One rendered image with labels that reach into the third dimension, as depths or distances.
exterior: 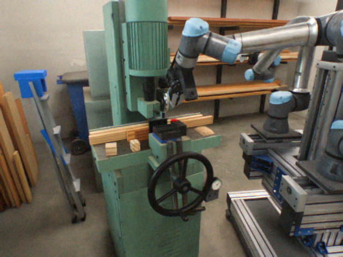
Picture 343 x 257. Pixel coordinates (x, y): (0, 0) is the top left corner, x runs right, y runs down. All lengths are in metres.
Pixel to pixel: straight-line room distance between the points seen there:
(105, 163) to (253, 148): 0.89
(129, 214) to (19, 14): 2.78
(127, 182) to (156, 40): 0.61
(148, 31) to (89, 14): 2.41
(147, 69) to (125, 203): 0.60
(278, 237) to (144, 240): 0.83
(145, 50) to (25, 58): 2.55
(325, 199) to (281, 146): 0.50
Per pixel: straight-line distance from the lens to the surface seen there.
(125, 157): 0.99
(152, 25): 0.99
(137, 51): 1.01
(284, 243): 1.67
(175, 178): 0.95
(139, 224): 1.22
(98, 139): 1.10
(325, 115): 1.32
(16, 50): 3.42
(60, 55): 3.36
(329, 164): 1.14
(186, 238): 1.44
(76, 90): 2.80
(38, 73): 1.65
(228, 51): 0.78
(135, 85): 1.17
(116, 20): 1.23
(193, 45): 0.78
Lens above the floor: 1.36
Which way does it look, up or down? 21 degrees down
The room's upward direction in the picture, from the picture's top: straight up
